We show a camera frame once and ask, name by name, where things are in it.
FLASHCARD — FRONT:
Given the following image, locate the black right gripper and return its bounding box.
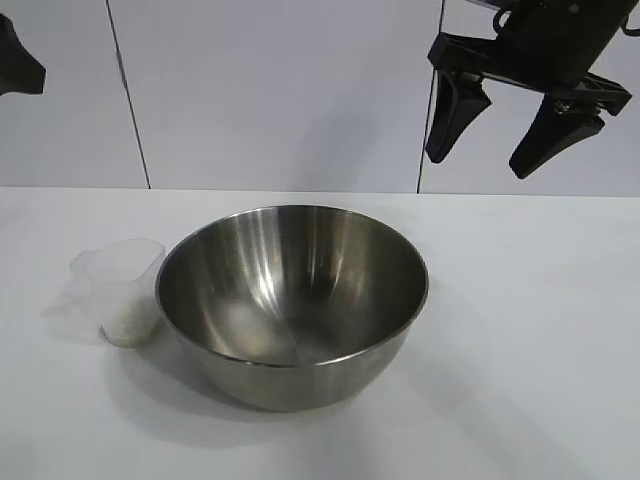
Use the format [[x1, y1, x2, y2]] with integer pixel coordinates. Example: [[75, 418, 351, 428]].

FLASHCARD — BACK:
[[424, 0, 632, 180]]

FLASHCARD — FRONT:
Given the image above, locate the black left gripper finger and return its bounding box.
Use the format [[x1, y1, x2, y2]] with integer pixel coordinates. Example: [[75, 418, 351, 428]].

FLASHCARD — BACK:
[[0, 13, 47, 96]]

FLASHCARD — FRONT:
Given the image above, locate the clear plastic measuring cup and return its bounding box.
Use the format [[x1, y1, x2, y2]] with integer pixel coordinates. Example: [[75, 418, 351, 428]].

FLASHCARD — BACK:
[[69, 239, 169, 349]]

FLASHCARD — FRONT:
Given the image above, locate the white uncooked rice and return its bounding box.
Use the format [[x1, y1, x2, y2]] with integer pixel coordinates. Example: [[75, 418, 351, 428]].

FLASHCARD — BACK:
[[102, 299, 164, 348]]

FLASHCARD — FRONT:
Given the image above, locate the stainless steel mixing bowl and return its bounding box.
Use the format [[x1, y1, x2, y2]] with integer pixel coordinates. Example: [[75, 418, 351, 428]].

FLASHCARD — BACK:
[[155, 203, 430, 413]]

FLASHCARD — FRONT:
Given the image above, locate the black curved gripper cable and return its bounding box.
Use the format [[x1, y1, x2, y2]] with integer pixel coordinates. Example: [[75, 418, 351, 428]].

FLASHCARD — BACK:
[[619, 9, 640, 39]]

